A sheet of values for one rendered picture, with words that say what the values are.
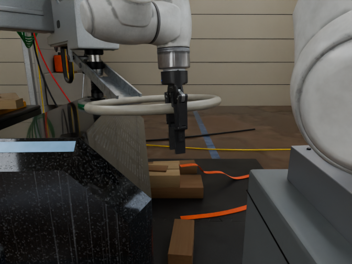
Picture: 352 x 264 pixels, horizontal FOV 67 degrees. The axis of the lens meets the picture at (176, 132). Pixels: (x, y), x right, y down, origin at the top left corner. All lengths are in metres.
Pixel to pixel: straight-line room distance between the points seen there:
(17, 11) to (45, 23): 0.17
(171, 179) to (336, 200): 1.64
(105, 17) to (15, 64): 6.48
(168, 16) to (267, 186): 0.46
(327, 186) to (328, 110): 0.28
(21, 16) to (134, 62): 4.37
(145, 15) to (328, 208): 0.52
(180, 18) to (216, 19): 5.55
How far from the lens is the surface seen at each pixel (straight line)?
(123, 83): 1.34
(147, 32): 0.67
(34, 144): 0.97
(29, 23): 2.04
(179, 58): 0.72
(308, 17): 0.29
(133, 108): 0.75
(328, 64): 0.23
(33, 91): 3.95
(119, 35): 0.64
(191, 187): 2.07
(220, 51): 6.24
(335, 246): 0.46
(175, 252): 1.43
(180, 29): 0.72
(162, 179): 2.04
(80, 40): 1.45
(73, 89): 4.19
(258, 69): 6.45
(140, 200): 0.95
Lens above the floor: 1.05
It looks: 15 degrees down
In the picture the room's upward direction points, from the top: straight up
